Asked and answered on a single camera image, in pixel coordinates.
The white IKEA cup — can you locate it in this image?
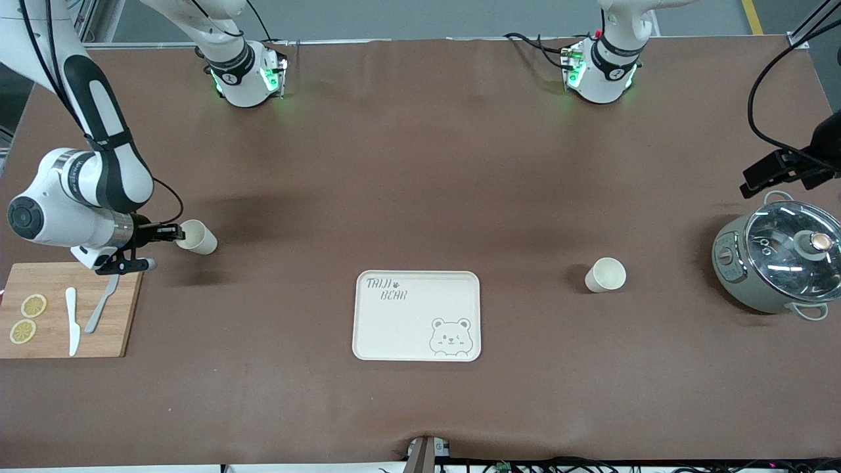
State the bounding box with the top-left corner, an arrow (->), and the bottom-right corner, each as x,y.
585,257 -> 627,294
175,219 -> 218,256

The glass pot lid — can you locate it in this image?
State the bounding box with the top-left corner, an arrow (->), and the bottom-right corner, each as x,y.
744,200 -> 841,304

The grey-green electric cooker pot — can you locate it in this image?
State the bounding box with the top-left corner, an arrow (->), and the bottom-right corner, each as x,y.
712,191 -> 841,321

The wooden cutting board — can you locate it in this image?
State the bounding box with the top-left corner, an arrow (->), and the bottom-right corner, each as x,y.
0,261 -> 145,359

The grey plastic knife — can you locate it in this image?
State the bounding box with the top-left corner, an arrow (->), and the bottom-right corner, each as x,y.
84,272 -> 122,334

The white plastic knife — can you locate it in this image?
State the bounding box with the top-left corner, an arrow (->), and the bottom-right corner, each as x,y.
65,287 -> 81,357

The cream bear print tray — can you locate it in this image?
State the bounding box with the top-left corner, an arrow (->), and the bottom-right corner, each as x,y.
352,270 -> 482,363

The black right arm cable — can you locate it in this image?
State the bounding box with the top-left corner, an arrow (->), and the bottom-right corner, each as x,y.
18,0 -> 185,228

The aluminium frame post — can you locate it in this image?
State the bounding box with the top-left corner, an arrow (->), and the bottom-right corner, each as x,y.
69,0 -> 198,51
787,0 -> 841,51

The black right base cable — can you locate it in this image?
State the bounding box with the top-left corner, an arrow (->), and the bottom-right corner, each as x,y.
246,0 -> 290,48

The black base cable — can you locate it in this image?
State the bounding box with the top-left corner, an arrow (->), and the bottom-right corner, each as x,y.
246,0 -> 290,48
504,32 -> 578,70

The black left base cable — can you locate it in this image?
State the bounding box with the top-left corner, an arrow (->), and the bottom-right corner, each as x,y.
504,32 -> 578,70

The grey table edge mount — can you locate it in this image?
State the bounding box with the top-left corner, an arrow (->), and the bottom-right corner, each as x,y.
404,435 -> 452,473

